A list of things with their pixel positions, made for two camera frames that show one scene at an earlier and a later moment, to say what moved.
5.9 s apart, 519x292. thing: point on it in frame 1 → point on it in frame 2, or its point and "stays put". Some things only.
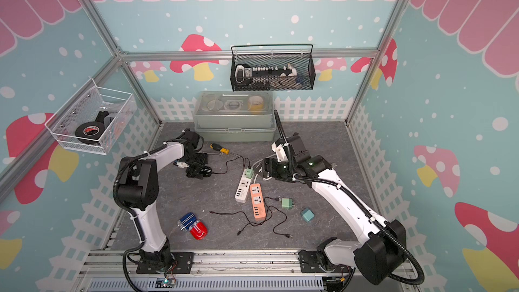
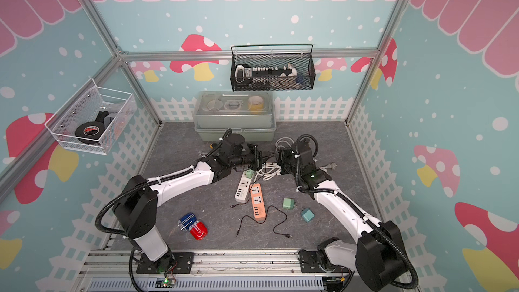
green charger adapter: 249,173 stays put
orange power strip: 257,200 stays put
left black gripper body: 194,161 → 253,157
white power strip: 242,193 stays put
